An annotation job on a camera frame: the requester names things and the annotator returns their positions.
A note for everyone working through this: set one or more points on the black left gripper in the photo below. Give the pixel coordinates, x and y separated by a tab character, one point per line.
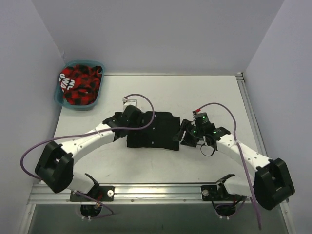
137	116

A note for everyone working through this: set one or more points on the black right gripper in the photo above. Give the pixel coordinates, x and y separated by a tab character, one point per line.
189	133

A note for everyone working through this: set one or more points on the black long sleeve shirt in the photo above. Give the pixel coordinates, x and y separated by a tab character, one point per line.
159	134

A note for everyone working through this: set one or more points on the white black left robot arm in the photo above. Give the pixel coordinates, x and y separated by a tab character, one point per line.
56	164

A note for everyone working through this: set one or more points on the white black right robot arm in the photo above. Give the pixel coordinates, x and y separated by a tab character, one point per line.
270	182

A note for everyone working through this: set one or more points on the red black plaid shirt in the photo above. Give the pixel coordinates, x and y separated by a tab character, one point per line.
80	84

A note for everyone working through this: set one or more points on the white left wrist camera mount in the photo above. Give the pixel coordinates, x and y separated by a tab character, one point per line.
129	102

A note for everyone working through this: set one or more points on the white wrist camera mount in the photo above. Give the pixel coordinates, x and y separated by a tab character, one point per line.
195	112
129	102

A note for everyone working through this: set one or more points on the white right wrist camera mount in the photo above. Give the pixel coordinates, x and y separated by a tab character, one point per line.
195	112

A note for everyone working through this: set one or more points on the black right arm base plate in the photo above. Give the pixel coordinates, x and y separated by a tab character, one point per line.
210	193

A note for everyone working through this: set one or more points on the aluminium front rail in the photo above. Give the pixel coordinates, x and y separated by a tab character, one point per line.
142	193

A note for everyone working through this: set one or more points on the aluminium rail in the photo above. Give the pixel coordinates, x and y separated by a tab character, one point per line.
250	113
142	193

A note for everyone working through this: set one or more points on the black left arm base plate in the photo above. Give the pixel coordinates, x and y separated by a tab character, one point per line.
100	193

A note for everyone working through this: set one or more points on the aluminium right side rail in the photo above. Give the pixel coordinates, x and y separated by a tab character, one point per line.
250	113

